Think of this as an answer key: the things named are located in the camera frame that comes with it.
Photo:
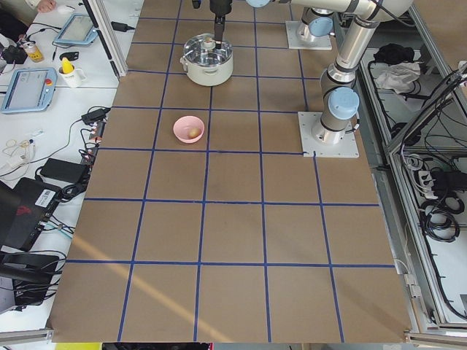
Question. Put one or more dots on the blue teach pendant far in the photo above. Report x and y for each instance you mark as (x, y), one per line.
(78, 31)

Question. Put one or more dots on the blue teach pendant near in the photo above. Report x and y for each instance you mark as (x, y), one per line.
(30, 90)

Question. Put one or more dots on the pale green steel pot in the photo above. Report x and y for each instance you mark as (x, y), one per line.
(209, 76)

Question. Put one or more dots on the black power adapter brick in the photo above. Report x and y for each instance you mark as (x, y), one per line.
(64, 171)

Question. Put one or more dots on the yellow drink can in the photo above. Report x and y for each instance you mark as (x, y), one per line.
(33, 52)

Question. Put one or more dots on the small black power adapter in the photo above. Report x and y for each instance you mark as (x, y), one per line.
(121, 27)

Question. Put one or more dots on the black power strip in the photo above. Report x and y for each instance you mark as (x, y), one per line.
(91, 138)

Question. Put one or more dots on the brown gridded table mat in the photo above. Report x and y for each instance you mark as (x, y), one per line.
(236, 237)

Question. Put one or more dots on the brown egg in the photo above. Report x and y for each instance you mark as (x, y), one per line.
(194, 133)

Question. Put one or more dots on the black laptop computer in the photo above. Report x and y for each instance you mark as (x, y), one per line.
(23, 210)

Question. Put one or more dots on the pink plastic bowl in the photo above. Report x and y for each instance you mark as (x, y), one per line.
(184, 124)

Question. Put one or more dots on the white mug with yellow item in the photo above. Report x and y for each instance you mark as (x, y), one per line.
(73, 77)

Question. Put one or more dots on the black and white cloth pile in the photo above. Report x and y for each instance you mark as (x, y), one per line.
(402, 70)

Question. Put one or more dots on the blue teach pendant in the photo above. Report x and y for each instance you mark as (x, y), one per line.
(78, 31)
(30, 90)

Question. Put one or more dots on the glass pot lid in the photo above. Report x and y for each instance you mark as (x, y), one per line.
(201, 51)

